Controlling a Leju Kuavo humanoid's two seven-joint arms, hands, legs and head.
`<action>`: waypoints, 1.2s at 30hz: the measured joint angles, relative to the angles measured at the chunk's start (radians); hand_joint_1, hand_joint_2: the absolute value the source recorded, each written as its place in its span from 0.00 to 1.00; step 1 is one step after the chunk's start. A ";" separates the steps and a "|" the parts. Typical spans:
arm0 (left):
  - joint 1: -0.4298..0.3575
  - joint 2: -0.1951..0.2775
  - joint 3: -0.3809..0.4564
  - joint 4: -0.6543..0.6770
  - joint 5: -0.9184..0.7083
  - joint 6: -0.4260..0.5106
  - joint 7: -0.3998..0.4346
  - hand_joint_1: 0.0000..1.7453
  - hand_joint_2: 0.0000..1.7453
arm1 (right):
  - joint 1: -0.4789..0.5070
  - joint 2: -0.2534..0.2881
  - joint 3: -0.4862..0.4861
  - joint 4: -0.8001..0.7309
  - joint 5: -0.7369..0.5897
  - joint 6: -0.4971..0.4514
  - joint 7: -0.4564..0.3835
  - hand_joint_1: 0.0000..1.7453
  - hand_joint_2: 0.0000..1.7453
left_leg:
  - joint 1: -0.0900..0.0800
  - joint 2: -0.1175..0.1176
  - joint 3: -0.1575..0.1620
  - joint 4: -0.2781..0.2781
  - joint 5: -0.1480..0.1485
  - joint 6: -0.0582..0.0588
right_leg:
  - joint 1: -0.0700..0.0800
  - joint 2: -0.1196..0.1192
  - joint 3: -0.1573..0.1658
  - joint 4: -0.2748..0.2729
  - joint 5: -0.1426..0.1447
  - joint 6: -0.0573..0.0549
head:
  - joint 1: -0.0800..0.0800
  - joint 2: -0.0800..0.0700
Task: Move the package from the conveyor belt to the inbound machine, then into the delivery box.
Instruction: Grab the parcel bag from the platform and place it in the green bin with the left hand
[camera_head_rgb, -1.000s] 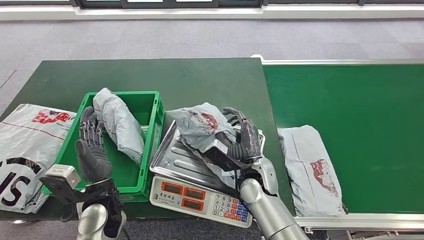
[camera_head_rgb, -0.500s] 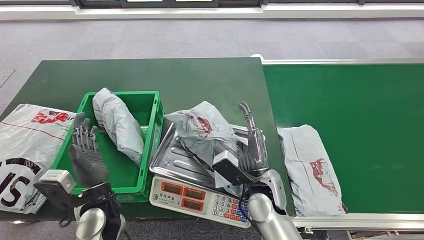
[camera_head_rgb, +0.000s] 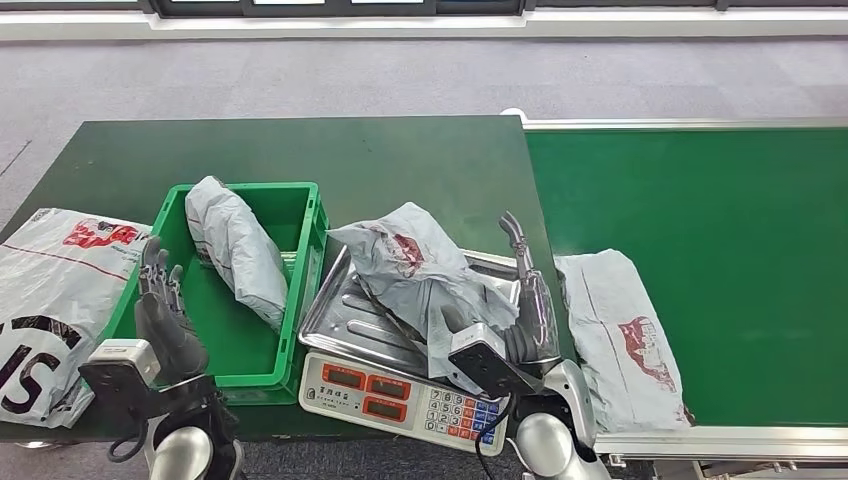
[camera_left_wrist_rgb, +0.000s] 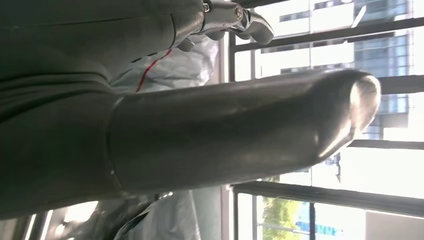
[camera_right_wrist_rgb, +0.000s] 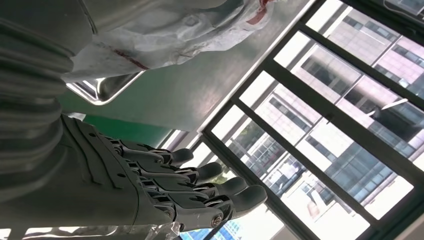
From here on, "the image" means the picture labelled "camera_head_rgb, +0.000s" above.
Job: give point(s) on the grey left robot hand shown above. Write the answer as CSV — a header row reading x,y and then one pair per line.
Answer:
x,y
169,338

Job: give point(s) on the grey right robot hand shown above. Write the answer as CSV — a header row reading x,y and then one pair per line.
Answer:
x,y
536,318

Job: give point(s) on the grey red-print package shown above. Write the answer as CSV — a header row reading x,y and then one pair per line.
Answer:
x,y
616,331
411,278

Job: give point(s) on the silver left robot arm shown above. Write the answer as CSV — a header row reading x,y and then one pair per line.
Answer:
x,y
185,450

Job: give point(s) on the flat grey red-print package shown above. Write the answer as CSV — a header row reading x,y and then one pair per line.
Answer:
x,y
616,331

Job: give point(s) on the plain grey mailer package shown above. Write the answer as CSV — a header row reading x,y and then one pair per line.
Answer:
x,y
238,252

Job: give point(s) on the green conveyor belt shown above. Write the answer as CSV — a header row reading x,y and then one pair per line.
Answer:
x,y
729,199

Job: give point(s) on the green plastic crate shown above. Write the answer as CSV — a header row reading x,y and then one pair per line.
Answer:
x,y
245,344

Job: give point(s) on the large white printed bag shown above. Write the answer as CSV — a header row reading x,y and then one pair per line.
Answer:
x,y
53,291

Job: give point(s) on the electronic scale with steel tray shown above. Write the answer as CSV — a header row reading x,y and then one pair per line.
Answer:
x,y
371,391

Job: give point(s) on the dark green table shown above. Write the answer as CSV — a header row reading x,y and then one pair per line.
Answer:
x,y
397,166

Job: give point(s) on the white window sill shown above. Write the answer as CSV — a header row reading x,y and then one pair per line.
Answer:
x,y
424,26

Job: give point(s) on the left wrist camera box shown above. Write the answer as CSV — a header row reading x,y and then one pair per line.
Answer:
x,y
122,378

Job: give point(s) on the silver conveyor frame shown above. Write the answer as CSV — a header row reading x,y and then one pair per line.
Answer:
x,y
762,440

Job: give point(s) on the dark window frame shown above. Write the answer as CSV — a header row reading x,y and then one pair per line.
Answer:
x,y
331,6

